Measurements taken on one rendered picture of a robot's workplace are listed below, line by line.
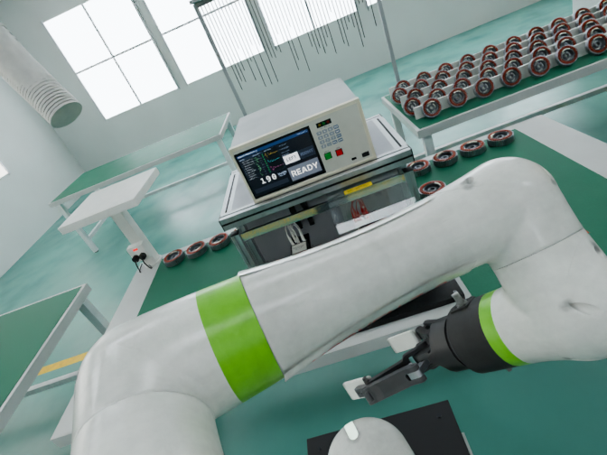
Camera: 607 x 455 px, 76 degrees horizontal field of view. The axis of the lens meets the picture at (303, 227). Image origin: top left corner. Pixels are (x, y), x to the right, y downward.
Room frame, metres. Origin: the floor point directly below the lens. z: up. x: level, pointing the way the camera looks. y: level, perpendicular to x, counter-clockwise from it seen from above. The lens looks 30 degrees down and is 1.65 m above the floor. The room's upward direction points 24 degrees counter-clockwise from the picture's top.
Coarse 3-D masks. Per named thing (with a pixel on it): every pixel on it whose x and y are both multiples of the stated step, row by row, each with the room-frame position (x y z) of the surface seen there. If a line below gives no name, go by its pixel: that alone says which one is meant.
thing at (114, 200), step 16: (144, 176) 1.84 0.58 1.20; (96, 192) 1.94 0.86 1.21; (112, 192) 1.81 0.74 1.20; (128, 192) 1.69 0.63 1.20; (144, 192) 1.67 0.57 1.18; (80, 208) 1.79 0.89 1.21; (96, 208) 1.68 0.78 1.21; (112, 208) 1.59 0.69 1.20; (128, 208) 1.58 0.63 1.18; (64, 224) 1.65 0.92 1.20; (80, 224) 1.62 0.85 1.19; (128, 224) 1.88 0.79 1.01; (128, 240) 1.89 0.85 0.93; (144, 240) 1.87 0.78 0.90; (144, 256) 1.81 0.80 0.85; (160, 256) 1.92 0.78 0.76
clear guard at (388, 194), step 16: (384, 176) 1.11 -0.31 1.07; (336, 192) 1.15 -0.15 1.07; (352, 192) 1.10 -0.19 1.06; (368, 192) 1.06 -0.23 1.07; (384, 192) 1.02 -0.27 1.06; (400, 192) 0.98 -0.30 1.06; (336, 208) 1.05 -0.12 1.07; (352, 208) 1.01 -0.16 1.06; (368, 208) 0.97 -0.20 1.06; (384, 208) 0.94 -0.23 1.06; (400, 208) 0.92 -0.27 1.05; (336, 224) 0.96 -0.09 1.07; (352, 224) 0.94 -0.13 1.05
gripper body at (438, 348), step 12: (432, 324) 0.38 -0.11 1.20; (444, 324) 0.36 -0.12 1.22; (432, 336) 0.36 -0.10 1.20; (444, 336) 0.34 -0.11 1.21; (432, 348) 0.35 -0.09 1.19; (444, 348) 0.34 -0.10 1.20; (420, 360) 0.35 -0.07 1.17; (432, 360) 0.35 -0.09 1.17; (444, 360) 0.33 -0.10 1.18; (456, 360) 0.32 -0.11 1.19
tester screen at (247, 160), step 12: (300, 132) 1.19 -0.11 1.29; (276, 144) 1.20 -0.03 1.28; (288, 144) 1.20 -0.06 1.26; (300, 144) 1.19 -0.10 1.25; (312, 144) 1.18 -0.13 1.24; (240, 156) 1.22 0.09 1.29; (252, 156) 1.21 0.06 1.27; (264, 156) 1.21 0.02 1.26; (276, 156) 1.20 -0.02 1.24; (312, 156) 1.19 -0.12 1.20; (252, 168) 1.22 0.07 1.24; (264, 168) 1.21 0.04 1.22; (276, 168) 1.21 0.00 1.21; (252, 180) 1.22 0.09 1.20; (276, 180) 1.21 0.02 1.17; (300, 180) 1.20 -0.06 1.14; (264, 192) 1.22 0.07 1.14
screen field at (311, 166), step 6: (306, 162) 1.19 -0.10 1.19; (312, 162) 1.19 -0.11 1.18; (318, 162) 1.18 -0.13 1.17; (288, 168) 1.20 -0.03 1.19; (294, 168) 1.20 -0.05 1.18; (300, 168) 1.19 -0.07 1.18; (306, 168) 1.19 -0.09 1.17; (312, 168) 1.19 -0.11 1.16; (318, 168) 1.19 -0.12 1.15; (294, 174) 1.20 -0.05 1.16; (300, 174) 1.20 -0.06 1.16; (306, 174) 1.19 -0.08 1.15; (294, 180) 1.20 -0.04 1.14
